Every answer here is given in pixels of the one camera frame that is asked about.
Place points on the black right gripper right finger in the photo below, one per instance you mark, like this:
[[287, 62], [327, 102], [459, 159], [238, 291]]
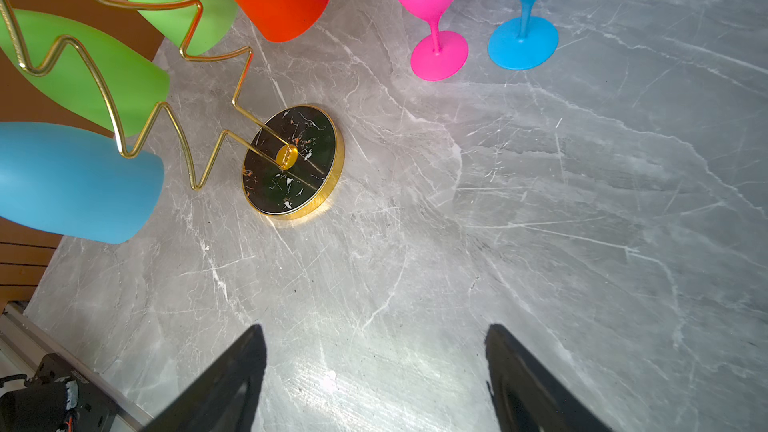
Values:
[[525, 395]]

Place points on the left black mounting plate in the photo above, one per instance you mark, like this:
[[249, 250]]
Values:
[[56, 398]]

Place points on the blue wine glass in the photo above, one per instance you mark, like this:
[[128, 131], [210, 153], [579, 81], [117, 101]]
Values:
[[525, 42], [73, 182]]

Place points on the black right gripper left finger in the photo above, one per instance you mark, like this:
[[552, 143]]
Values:
[[225, 396]]

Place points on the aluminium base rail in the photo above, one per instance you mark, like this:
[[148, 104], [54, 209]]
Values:
[[30, 343]]

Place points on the blue wine glass front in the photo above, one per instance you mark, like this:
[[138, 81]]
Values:
[[73, 182]]

